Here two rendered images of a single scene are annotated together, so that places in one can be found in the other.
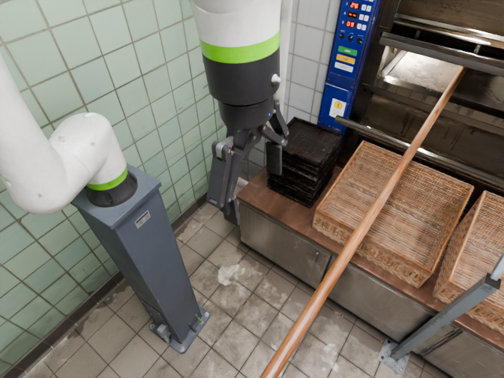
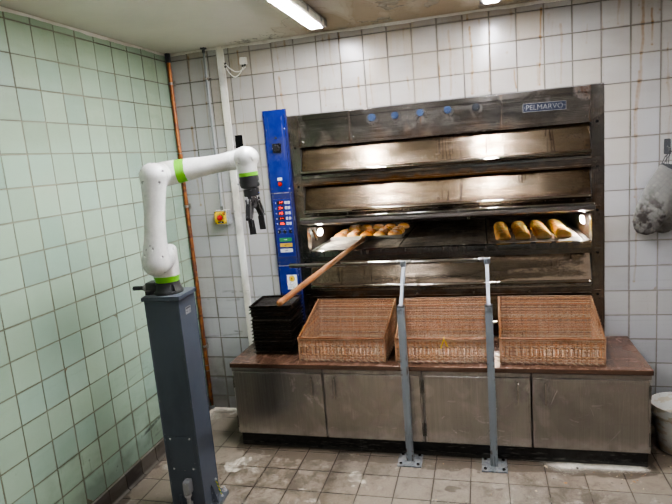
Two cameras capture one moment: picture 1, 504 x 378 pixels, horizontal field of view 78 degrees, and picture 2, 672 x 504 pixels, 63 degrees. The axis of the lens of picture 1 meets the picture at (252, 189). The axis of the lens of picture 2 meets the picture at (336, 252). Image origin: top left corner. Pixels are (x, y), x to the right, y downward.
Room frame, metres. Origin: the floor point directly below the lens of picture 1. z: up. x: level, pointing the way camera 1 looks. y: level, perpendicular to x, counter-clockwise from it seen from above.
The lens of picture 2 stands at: (-2.25, 0.61, 1.80)
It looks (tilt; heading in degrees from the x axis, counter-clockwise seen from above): 10 degrees down; 339
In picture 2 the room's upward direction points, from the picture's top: 5 degrees counter-clockwise
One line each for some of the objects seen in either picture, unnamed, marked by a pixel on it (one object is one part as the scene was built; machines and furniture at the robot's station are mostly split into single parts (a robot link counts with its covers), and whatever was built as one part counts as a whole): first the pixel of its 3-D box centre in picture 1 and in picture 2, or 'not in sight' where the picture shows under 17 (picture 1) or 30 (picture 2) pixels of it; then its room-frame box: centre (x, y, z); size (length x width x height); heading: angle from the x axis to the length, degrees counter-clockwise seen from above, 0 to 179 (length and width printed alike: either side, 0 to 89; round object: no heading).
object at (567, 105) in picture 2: not in sight; (435, 118); (0.82, -1.32, 1.99); 1.80 x 0.08 x 0.21; 54
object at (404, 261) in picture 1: (388, 208); (349, 328); (0.93, -0.67, 0.72); 0.56 x 0.49 x 0.28; 53
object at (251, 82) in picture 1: (240, 67); (248, 182); (0.37, 0.01, 1.72); 0.12 x 0.09 x 0.06; 56
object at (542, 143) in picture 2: not in sight; (436, 150); (0.80, -1.30, 1.80); 1.79 x 0.11 x 0.19; 54
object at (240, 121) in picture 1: (247, 118); (252, 197); (0.37, 0.01, 1.65); 0.08 x 0.07 x 0.09; 146
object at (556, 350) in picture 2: not in sight; (547, 327); (0.23, -1.64, 0.72); 0.56 x 0.49 x 0.28; 53
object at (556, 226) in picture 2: not in sight; (529, 228); (0.81, -2.03, 1.21); 0.61 x 0.48 x 0.06; 144
